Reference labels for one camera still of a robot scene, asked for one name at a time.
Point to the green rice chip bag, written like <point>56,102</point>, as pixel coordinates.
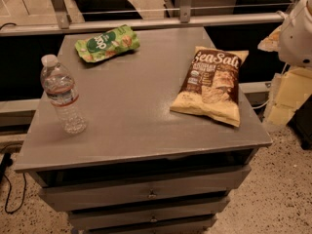
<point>109,44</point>

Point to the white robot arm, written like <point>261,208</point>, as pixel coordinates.
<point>295,40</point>

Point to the sea salt chip bag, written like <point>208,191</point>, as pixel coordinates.
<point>210,87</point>

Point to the clear plastic water bottle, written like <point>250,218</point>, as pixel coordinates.
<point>61,90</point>

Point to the grey drawer cabinet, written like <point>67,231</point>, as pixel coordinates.
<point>132,132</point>

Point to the middle grey drawer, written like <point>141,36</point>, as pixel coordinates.
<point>155,213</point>

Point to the grey drawer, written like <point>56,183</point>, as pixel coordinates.
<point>111,193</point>
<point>155,213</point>
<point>168,226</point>

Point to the top grey drawer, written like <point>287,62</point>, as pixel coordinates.
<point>111,193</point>

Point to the grey metal railing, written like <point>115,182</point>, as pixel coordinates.
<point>43,17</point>

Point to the person in background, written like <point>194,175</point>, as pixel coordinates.
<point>96,10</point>

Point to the bottom grey drawer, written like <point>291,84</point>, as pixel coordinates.
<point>168,226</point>

